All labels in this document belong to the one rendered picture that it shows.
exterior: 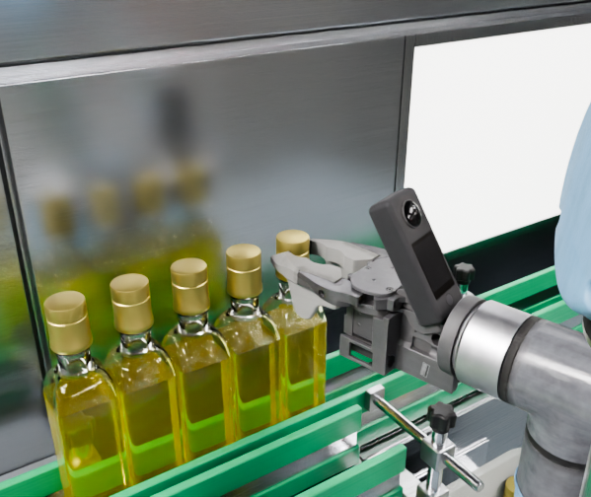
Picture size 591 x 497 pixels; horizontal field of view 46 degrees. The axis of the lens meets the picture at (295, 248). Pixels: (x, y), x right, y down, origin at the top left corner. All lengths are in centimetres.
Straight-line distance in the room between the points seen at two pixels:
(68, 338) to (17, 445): 28
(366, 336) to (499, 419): 40
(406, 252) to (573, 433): 19
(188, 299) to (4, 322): 22
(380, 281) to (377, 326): 4
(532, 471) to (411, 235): 21
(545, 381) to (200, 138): 42
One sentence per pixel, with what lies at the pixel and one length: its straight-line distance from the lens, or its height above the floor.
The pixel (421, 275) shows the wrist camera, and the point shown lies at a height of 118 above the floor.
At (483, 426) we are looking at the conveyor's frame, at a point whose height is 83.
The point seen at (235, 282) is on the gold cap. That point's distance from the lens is 67.
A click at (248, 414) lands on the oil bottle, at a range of 74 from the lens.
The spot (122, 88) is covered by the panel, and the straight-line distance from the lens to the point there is 70.
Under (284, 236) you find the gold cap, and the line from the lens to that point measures 70.
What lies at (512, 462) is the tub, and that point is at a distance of 95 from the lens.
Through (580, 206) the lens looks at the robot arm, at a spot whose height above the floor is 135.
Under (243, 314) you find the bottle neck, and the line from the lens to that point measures 69.
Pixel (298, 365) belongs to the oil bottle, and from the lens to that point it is 74.
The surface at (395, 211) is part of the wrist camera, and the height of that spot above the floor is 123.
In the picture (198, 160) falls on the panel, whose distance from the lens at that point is 75.
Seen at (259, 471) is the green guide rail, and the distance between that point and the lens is 74.
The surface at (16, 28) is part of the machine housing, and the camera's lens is 67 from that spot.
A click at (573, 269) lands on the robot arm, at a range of 30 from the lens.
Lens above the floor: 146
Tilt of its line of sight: 27 degrees down
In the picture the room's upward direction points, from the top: straight up
